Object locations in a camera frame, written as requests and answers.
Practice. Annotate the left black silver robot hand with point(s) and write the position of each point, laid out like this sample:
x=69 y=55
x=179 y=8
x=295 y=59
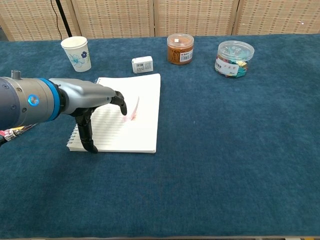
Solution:
x=82 y=96

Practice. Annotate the small white box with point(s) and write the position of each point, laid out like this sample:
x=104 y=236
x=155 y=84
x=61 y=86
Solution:
x=142 y=65

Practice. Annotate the clear jar of binder clips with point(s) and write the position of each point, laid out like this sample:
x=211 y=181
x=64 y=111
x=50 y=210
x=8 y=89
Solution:
x=233 y=60

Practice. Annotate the white flower-print paper cup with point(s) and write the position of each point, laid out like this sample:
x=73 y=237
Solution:
x=77 y=55

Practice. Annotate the brown-filled clear plastic jar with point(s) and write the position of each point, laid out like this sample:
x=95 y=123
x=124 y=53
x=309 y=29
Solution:
x=180 y=50

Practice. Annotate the blue table cloth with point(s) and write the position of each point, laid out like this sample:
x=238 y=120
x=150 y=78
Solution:
x=212 y=162

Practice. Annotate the bamboo folding screen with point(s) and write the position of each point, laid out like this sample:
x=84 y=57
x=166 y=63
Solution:
x=195 y=15

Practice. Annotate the black tripod stand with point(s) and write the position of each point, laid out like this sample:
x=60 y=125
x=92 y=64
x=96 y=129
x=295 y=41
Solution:
x=63 y=20

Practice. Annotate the white spiral notebook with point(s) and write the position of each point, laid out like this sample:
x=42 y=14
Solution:
x=145 y=135

